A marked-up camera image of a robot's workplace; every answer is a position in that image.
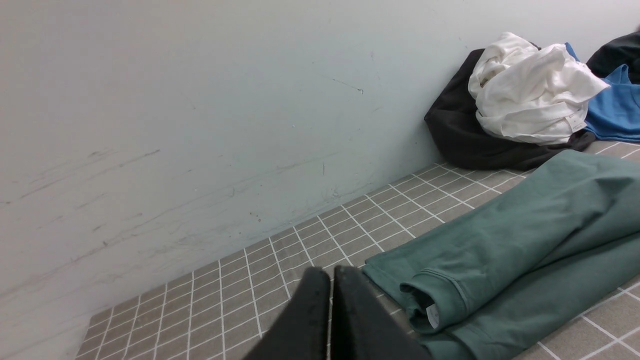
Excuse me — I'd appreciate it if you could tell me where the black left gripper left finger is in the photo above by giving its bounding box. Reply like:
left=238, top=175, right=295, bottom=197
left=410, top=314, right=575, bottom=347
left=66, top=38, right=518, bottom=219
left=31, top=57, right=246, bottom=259
left=244, top=267, right=331, bottom=360

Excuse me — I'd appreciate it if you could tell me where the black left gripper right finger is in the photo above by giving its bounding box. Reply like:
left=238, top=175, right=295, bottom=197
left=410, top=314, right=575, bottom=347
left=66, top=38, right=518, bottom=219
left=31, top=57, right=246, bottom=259
left=330, top=266, right=432, bottom=360

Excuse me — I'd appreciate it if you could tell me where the green long-sleeved shirt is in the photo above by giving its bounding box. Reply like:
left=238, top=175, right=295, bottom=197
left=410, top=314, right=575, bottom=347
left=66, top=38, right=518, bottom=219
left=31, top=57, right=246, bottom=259
left=362, top=150, right=640, bottom=360

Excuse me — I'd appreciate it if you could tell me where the white crumpled shirt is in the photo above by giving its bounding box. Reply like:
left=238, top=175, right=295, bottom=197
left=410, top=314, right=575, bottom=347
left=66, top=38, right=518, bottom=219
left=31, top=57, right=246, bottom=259
left=467, top=32, right=610, bottom=146

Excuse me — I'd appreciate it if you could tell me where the blue shirt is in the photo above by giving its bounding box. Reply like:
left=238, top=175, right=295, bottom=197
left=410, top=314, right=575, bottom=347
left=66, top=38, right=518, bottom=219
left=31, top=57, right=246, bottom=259
left=585, top=64, right=640, bottom=144

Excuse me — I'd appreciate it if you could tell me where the grey checked tablecloth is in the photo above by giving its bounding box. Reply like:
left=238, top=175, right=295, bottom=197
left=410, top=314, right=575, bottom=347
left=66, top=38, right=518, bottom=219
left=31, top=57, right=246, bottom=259
left=75, top=141, right=639, bottom=360

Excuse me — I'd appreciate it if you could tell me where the black garment under white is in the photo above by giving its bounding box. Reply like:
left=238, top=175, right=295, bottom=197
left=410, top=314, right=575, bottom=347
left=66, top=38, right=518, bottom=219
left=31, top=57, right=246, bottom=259
left=423, top=48, right=595, bottom=172

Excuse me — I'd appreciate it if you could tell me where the dark grey crumpled garment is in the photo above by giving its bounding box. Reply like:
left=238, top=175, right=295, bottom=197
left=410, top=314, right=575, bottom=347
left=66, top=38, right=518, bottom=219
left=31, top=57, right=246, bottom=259
left=586, top=30, right=640, bottom=85

